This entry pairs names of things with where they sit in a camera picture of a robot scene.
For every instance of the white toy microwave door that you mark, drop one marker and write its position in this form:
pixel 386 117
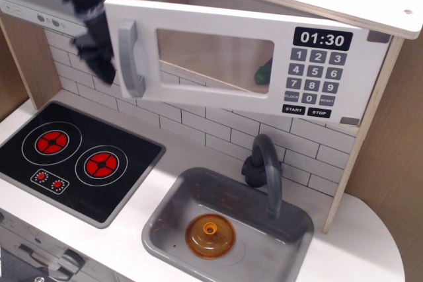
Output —
pixel 204 56

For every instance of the grey range hood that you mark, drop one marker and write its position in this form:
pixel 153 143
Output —
pixel 56 15

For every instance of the black toy stovetop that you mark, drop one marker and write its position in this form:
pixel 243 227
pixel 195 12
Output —
pixel 78 163

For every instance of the purple toy eggplant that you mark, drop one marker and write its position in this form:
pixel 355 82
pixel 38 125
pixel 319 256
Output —
pixel 262 75

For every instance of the dark grey toy faucet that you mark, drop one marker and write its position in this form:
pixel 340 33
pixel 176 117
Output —
pixel 263 168

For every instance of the grey toy sink basin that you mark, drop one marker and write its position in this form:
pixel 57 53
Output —
pixel 265 249

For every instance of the orange transparent pot lid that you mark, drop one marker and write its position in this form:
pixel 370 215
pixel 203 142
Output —
pixel 210 236

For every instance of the grey oven door handle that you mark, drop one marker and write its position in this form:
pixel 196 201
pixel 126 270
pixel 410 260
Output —
pixel 61 268

